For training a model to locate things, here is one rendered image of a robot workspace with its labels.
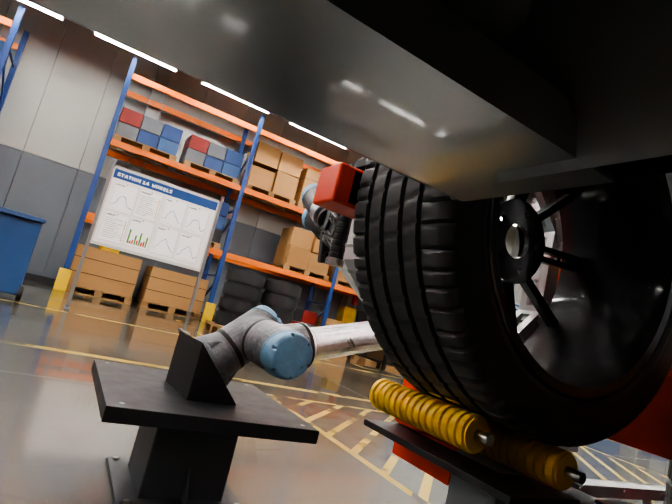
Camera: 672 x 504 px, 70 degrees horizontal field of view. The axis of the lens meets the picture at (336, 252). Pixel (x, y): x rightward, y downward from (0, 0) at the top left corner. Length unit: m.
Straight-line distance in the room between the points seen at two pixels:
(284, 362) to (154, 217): 5.41
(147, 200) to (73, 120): 5.09
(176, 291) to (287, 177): 3.51
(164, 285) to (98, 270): 1.23
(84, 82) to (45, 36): 1.07
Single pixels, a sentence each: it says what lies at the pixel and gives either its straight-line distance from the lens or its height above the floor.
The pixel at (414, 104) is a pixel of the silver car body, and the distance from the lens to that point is 0.26.
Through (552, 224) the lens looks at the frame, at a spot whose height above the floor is 0.96.
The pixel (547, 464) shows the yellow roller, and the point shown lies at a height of 0.49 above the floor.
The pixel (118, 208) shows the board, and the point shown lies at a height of 1.36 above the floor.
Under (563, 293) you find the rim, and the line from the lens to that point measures 1.16.
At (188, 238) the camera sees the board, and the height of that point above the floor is 1.25.
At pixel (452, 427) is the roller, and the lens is 0.78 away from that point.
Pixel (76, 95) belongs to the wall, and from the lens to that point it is 11.72.
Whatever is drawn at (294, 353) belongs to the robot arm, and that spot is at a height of 0.50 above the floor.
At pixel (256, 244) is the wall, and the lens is 11.93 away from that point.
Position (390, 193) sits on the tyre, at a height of 0.82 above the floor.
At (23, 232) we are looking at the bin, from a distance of 6.48.
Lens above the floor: 0.62
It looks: 8 degrees up
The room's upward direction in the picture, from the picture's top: 14 degrees clockwise
